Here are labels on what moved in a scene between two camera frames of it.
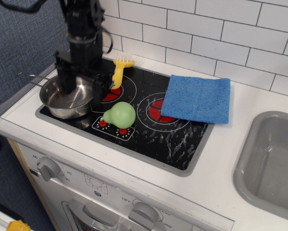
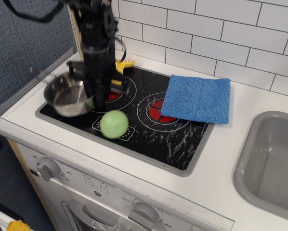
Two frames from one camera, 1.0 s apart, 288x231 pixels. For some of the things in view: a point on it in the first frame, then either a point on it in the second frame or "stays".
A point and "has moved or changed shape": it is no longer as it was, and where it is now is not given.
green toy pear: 122,115 to 113,124
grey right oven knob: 144,215 stays
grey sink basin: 266,173 stays
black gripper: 86,57 to 98,51
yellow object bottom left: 18,225 stays
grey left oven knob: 47,168 stays
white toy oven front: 80,198 stays
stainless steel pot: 75,105 has moved or changed shape
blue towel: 205,100 stays
